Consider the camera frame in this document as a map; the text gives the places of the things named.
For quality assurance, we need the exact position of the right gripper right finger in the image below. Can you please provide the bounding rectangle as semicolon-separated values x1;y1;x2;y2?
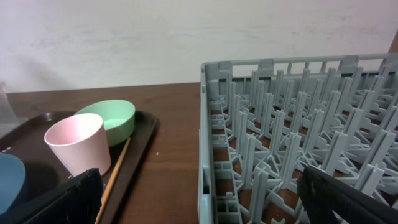
297;166;397;224

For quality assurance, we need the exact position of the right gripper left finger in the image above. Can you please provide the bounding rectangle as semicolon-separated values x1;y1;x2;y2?
1;168;103;224

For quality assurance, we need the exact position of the dark blue plate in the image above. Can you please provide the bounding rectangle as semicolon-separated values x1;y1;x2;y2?
1;153;27;214

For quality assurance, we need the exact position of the mint green bowl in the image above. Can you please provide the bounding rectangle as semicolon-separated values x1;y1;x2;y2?
76;100;136;147

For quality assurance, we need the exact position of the grey dishwasher rack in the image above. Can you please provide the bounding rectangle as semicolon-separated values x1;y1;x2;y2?
198;54;397;223

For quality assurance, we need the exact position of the wooden chopstick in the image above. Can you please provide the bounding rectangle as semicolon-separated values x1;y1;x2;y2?
95;138;131;224

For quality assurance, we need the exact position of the pink cup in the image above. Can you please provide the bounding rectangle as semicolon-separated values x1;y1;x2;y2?
44;113;111;177

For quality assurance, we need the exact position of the clear plastic bin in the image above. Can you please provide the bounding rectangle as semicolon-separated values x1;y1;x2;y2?
0;82;27;137

